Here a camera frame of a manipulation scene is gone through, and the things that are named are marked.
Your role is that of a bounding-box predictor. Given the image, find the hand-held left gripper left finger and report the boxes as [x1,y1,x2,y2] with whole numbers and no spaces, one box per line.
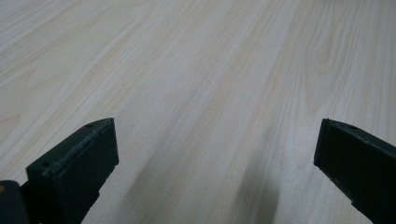
[21,118,120,224]

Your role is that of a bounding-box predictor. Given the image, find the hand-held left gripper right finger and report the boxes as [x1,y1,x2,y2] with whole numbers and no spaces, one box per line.
[313,118,396,224]

